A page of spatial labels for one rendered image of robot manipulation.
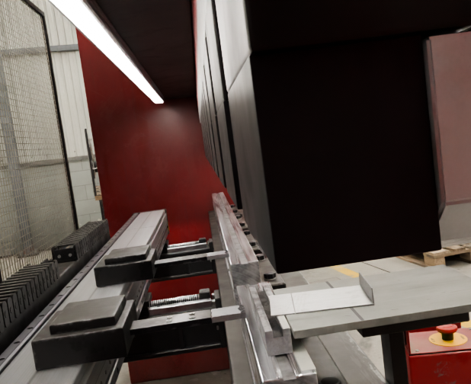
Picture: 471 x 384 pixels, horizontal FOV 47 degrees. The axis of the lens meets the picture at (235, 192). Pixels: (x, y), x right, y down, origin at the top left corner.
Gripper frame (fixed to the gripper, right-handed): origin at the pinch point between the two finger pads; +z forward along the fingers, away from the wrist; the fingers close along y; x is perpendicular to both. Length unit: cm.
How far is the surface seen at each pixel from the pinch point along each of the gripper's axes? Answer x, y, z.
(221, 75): -15.3, 13.1, 11.9
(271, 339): 19.3, 22.8, 8.8
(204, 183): 197, -112, 13
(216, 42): -16.7, 11.2, 11.9
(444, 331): 61, 15, -29
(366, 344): 261, -32, -64
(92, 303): 25.3, 12.7, 31.0
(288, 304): 25.1, 17.0, 5.2
